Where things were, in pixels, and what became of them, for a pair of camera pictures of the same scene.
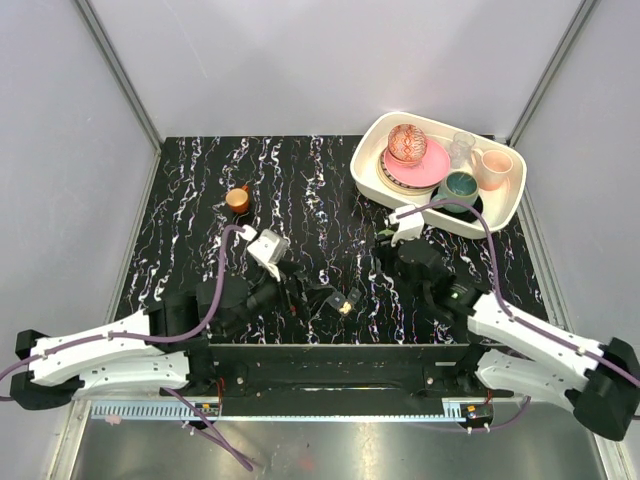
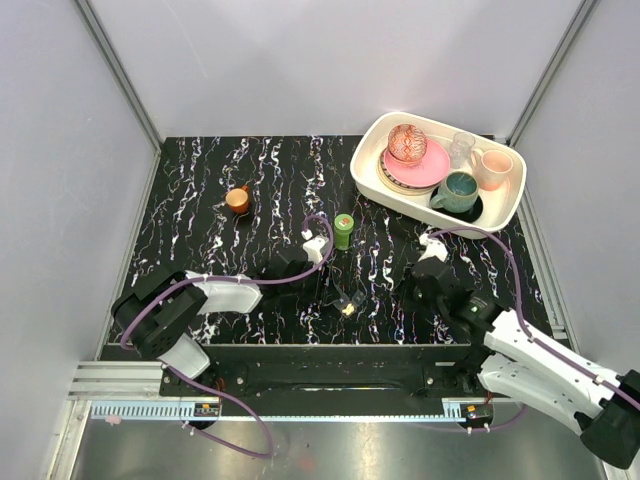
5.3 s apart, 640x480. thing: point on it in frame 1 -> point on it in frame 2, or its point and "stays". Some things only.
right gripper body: [388, 257] -> [415, 296]
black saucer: [468, 216] stays
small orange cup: [238, 199] stays
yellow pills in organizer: [346, 308] stays
